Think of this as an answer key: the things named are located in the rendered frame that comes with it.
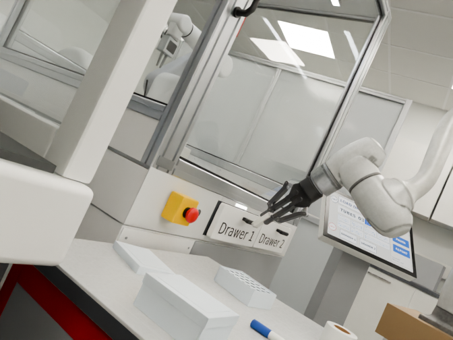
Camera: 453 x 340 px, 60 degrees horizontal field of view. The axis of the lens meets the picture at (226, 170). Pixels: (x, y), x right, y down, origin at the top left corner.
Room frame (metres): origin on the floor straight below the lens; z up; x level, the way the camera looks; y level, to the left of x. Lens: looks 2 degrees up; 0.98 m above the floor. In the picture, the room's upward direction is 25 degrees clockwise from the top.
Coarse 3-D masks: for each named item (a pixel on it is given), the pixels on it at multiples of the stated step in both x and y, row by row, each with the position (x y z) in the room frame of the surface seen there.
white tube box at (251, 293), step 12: (216, 276) 0.95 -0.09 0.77; (228, 276) 0.92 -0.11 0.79; (240, 276) 0.95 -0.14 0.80; (228, 288) 0.91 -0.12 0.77; (240, 288) 0.89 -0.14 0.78; (252, 288) 0.88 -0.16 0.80; (264, 288) 0.94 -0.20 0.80; (240, 300) 0.87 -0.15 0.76; (252, 300) 0.86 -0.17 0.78; (264, 300) 0.89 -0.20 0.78
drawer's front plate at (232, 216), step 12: (228, 204) 1.20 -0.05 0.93; (216, 216) 1.16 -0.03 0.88; (228, 216) 1.19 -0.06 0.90; (240, 216) 1.25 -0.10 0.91; (252, 216) 1.32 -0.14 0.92; (216, 228) 1.17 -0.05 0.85; (240, 228) 1.28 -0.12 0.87; (252, 228) 1.35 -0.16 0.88; (228, 240) 1.25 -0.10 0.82; (240, 240) 1.31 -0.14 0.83; (252, 240) 1.38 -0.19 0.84
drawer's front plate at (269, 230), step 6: (264, 228) 1.45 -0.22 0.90; (270, 228) 1.49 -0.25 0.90; (276, 228) 1.54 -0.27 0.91; (282, 228) 1.58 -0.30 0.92; (288, 228) 1.63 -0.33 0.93; (258, 234) 1.43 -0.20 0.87; (270, 234) 1.51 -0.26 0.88; (276, 234) 1.56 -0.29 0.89; (258, 240) 1.45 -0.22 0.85; (258, 246) 1.47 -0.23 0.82; (264, 246) 1.51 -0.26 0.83; (270, 246) 1.55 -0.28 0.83; (276, 246) 1.60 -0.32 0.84; (282, 246) 1.65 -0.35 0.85
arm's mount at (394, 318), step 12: (384, 312) 1.23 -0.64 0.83; (396, 312) 1.21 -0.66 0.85; (408, 312) 1.22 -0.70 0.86; (420, 312) 1.42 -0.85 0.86; (384, 324) 1.22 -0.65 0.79; (396, 324) 1.20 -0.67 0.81; (408, 324) 1.18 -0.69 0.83; (420, 324) 1.16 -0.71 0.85; (384, 336) 1.21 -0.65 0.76; (396, 336) 1.19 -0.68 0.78; (408, 336) 1.17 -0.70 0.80; (420, 336) 1.15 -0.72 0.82; (432, 336) 1.13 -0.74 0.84; (444, 336) 1.11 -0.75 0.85
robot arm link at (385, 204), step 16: (448, 112) 1.15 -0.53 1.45; (448, 128) 1.11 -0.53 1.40; (432, 144) 1.11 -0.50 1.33; (448, 144) 1.10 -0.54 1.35; (432, 160) 1.08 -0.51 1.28; (416, 176) 1.08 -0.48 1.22; (432, 176) 1.06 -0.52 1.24; (352, 192) 1.09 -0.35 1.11; (368, 192) 1.05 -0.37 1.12; (384, 192) 1.03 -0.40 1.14; (400, 192) 1.03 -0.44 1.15; (416, 192) 1.05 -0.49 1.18; (368, 208) 1.04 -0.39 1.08; (384, 208) 1.02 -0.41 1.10; (400, 208) 1.01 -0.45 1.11; (384, 224) 1.02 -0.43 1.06; (400, 224) 1.00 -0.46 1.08
